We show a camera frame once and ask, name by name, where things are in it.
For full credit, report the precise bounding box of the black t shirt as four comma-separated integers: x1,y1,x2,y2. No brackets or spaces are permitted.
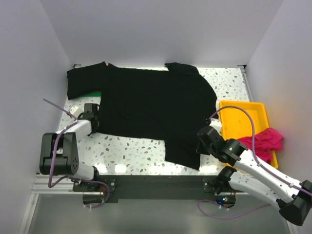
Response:
67,62,107,100
98,63,217,170

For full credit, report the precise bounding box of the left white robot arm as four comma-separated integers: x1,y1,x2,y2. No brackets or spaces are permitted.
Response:
39,100,101,191

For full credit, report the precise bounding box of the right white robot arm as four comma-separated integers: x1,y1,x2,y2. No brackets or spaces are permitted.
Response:
197,126,312,226

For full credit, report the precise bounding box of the folded green t shirt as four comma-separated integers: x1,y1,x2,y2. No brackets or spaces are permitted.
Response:
82,91,101,97

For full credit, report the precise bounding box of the yellow plastic tray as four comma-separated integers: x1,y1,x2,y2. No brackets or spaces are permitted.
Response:
218,100,278,169

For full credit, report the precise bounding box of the folded black t shirt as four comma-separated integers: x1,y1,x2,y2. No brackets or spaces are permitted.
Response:
67,62,107,100

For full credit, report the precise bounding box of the crumpled pink t shirt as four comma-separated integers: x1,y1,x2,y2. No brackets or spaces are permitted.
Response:
237,127,285,164

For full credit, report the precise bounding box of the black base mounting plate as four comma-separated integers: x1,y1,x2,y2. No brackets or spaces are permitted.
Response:
73,175,233,204

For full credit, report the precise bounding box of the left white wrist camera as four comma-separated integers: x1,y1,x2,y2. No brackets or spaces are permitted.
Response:
69,105,83,118

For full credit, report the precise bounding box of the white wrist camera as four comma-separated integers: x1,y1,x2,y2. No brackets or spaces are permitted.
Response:
206,118,222,132
69,105,83,118

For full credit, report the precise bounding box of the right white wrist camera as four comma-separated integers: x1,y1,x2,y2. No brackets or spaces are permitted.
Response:
206,118,222,132

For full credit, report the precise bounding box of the aluminium frame rail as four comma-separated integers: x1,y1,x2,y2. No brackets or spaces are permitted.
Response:
18,174,73,234

